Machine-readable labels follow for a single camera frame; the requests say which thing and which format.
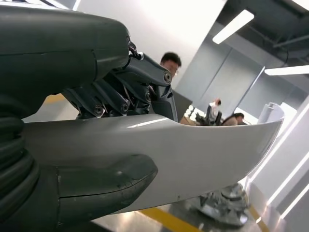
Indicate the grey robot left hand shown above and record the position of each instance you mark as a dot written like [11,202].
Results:
[60,48]

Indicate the person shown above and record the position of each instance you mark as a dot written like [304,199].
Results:
[169,62]
[233,120]
[213,110]

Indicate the ceiling light strip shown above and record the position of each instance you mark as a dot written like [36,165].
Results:
[233,27]
[287,70]

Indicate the silver wheel hubcap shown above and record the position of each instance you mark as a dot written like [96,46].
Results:
[224,205]

